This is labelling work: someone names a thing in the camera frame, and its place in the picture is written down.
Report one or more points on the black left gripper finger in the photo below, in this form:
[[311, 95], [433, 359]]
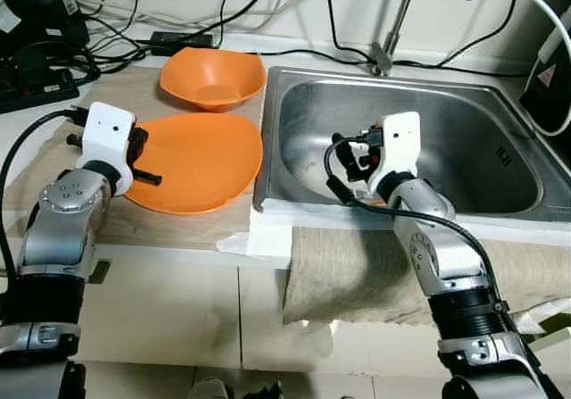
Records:
[[140, 146]]

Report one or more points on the orange plastic plate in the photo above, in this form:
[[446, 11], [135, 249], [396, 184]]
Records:
[[196, 162]]

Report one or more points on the orange plastic bowl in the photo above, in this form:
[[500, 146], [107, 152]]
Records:
[[214, 78]]

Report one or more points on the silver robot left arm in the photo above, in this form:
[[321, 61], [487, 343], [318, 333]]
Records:
[[62, 229]]

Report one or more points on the beige woven place mat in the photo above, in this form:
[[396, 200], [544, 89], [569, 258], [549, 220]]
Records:
[[178, 229]]

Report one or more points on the flat black power adapter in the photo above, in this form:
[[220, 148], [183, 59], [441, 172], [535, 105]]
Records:
[[178, 42]]

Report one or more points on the beige linen towel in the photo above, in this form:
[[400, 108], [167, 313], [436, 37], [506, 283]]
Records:
[[357, 274]]

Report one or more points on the white paper sheet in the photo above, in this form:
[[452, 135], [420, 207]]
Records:
[[272, 234]]

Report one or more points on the stainless steel sink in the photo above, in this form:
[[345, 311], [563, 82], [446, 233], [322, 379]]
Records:
[[482, 140]]

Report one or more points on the large black appliance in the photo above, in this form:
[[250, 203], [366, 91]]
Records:
[[549, 87]]

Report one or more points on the black battery charger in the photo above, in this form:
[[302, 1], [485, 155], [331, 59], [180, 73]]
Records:
[[40, 20]]

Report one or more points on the plain cream cabinet door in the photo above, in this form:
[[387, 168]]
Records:
[[263, 319]]

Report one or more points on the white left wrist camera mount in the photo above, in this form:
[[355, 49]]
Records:
[[107, 131]]

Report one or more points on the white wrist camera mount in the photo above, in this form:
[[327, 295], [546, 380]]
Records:
[[397, 140], [107, 131]]

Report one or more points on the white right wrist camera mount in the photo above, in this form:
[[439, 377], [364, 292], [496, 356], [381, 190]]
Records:
[[397, 140]]

